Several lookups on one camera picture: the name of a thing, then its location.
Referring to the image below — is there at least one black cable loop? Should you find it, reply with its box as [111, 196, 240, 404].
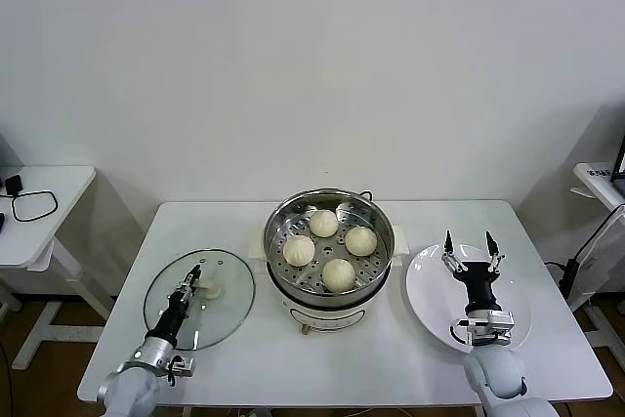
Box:
[13, 190, 61, 223]

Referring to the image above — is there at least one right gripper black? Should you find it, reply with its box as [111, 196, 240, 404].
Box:
[440, 229, 507, 314]

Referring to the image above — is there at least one steel perforated steamer basket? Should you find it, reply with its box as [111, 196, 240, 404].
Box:
[264, 187, 396, 302]

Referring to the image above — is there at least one white steamed baozi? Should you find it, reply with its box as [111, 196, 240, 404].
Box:
[310, 209, 339, 238]
[345, 226, 379, 258]
[283, 234, 317, 268]
[322, 258, 357, 293]

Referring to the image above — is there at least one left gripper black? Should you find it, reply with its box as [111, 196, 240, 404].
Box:
[147, 265, 203, 341]

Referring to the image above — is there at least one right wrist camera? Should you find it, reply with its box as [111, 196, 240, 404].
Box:
[449, 308, 518, 349]

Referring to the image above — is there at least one white electric cooker base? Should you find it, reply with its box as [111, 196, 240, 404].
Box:
[249, 224, 410, 339]

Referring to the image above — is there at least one white round plate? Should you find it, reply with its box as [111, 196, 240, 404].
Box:
[405, 241, 533, 357]

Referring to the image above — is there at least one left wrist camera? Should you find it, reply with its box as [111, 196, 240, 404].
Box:
[167, 354, 197, 383]

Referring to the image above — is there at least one black power adapter with cable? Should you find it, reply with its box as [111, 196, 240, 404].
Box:
[544, 204, 625, 301]

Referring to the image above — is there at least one dark laptop screen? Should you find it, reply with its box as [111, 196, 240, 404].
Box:
[612, 136, 625, 182]

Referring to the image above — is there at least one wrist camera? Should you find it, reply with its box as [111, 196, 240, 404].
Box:
[449, 308, 518, 349]
[167, 354, 197, 383]

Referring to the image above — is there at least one glass lid with white handle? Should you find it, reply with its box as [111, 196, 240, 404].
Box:
[143, 249, 256, 352]

